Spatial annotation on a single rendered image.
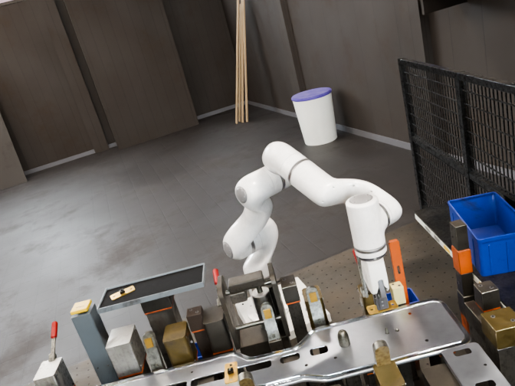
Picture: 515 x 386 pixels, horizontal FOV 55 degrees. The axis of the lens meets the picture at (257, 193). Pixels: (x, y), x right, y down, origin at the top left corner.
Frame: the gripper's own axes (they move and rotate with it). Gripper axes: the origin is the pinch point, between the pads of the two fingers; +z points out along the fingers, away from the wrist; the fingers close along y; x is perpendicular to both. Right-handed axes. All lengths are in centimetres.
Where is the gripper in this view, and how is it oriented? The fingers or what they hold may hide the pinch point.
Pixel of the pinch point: (380, 300)
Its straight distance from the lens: 144.9
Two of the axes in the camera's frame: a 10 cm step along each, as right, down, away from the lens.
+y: 0.6, 3.4, -9.4
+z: 2.5, 9.1, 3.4
